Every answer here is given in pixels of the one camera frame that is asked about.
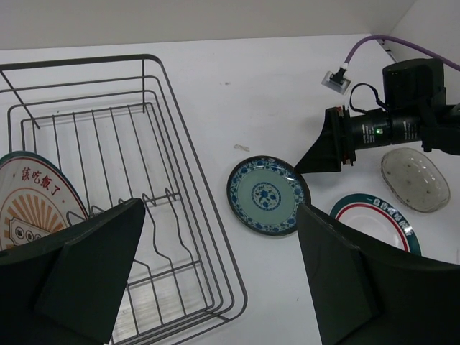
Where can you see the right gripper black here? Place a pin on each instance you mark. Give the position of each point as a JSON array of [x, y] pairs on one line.
[[341, 136]]

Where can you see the green red rimmed plate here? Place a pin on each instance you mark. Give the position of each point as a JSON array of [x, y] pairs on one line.
[[377, 218]]

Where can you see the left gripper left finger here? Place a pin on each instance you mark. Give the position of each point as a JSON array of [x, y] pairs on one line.
[[66, 288]]

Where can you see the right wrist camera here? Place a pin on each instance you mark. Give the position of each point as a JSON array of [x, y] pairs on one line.
[[337, 82]]

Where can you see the aluminium side rail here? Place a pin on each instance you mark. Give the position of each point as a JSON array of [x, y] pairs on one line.
[[385, 46]]

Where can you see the clear glass square plate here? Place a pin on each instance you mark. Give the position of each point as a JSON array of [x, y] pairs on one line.
[[415, 180]]

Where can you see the orange sunburst plate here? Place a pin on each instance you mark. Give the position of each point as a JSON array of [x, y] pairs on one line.
[[36, 199]]

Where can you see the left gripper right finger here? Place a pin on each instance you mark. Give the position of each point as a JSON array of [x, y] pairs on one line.
[[365, 291]]

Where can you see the blue floral small plate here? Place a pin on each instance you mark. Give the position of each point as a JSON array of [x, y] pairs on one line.
[[264, 193]]

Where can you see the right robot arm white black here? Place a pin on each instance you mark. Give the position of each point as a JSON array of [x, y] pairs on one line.
[[414, 109]]

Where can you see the grey wire dish rack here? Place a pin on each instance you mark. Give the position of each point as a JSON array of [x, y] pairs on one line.
[[114, 127]]

